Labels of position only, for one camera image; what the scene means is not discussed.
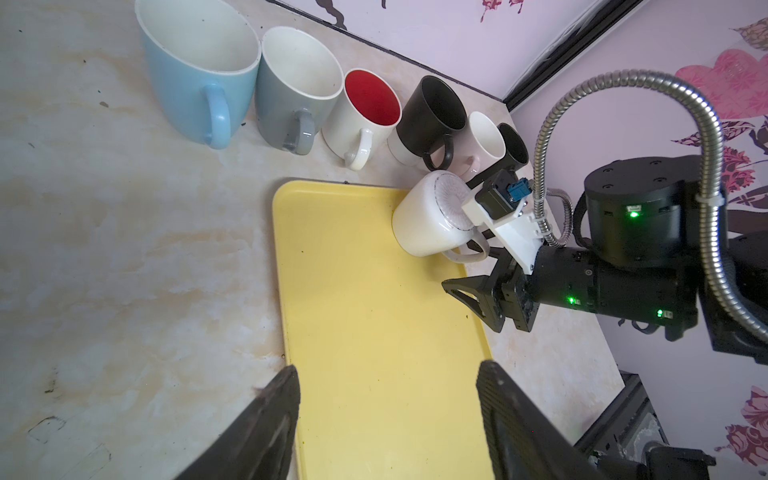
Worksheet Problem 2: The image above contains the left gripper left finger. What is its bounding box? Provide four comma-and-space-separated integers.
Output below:
178, 365, 300, 479

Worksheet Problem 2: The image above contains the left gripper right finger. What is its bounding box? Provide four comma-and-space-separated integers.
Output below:
476, 360, 604, 479

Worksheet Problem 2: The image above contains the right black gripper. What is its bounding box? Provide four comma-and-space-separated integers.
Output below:
441, 247, 540, 333

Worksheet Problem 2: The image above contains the white ribbed-bottom mug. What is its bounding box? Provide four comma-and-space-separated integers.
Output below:
392, 170, 490, 264

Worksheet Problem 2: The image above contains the black mug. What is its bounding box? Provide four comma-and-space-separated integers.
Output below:
466, 123, 529, 189

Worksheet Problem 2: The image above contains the pale pink mug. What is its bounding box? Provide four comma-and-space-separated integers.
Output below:
449, 111, 506, 182

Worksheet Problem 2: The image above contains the dark green white-bottom mug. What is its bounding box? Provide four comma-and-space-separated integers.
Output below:
387, 75, 468, 171

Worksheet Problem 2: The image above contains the cream white mug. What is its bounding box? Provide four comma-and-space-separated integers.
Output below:
321, 68, 402, 171

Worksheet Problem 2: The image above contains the grey mug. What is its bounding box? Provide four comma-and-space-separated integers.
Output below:
255, 26, 344, 156

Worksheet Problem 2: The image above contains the light blue mug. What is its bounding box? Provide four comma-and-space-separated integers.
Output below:
134, 0, 262, 150

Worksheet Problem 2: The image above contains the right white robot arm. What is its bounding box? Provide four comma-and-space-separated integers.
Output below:
442, 155, 767, 479

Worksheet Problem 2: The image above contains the yellow tray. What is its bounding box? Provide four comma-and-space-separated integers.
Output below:
272, 180, 493, 479

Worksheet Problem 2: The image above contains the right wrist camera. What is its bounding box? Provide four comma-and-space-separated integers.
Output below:
462, 169, 543, 276

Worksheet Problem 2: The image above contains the black base frame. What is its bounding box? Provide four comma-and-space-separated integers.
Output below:
574, 371, 665, 463

